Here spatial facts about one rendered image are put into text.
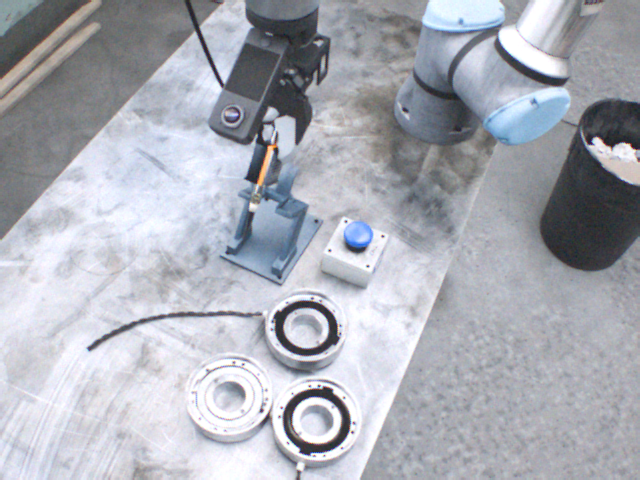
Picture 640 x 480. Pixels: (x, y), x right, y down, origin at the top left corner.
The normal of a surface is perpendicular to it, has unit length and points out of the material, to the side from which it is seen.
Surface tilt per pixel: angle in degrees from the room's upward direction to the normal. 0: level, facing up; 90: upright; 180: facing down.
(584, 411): 0
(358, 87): 0
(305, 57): 0
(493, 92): 69
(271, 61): 32
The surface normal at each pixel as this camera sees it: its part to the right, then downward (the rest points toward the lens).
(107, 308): 0.07, -0.57
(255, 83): -0.15, -0.10
